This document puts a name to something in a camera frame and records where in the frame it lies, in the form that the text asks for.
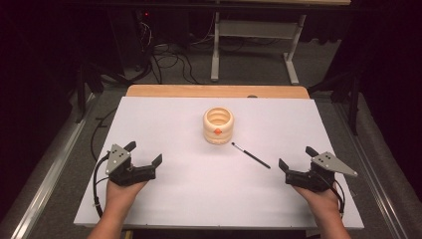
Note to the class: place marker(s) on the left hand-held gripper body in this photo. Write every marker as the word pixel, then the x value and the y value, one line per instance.
pixel 127 174

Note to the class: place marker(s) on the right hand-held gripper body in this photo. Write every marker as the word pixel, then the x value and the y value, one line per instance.
pixel 308 179

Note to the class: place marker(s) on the cream ribbed holder cup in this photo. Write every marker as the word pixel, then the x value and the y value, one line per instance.
pixel 218 126

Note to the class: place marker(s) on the person's left hand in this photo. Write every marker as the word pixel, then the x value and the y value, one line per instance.
pixel 121 195

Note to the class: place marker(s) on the person's right hand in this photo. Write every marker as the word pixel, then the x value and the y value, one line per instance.
pixel 320 200

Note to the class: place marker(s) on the white table board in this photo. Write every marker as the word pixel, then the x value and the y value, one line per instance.
pixel 205 192

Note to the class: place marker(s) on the black metal stand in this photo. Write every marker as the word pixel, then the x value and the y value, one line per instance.
pixel 354 99
pixel 81 93

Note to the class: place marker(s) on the wooden table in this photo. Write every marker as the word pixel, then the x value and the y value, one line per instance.
pixel 215 91

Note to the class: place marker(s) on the dark cabinet with red light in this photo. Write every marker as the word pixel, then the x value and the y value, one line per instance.
pixel 132 36

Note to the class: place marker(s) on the aluminium floor rail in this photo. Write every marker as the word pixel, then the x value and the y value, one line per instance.
pixel 49 179
pixel 371 172

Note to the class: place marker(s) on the white metal desk frame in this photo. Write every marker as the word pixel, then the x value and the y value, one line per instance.
pixel 255 29

